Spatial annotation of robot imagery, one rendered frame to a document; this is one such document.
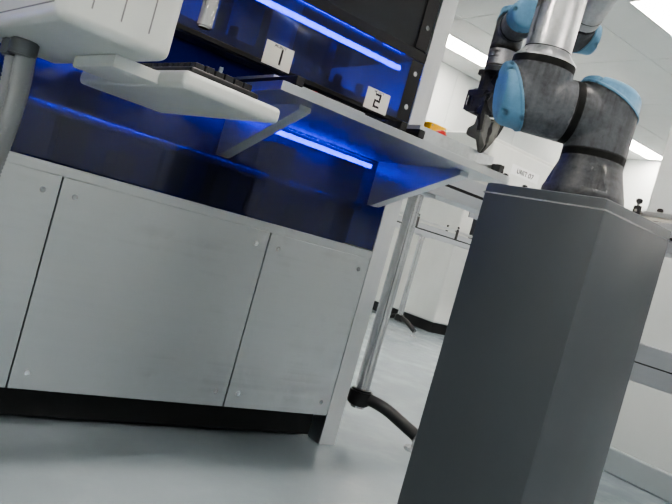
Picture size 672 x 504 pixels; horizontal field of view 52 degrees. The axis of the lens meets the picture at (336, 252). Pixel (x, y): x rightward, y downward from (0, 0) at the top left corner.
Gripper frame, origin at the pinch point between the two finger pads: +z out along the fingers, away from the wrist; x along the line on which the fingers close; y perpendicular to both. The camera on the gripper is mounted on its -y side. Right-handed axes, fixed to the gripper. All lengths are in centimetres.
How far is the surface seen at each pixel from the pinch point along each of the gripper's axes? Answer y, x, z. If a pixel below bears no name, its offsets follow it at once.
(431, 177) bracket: 14.8, 0.6, 9.0
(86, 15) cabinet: -16, 100, 10
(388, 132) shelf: -1.1, 30.7, 5.9
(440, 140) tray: 1.4, 13.1, 2.3
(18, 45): 14, 103, 14
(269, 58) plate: 39, 43, -8
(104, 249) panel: 39, 71, 48
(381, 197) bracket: 32.9, 0.5, 16.6
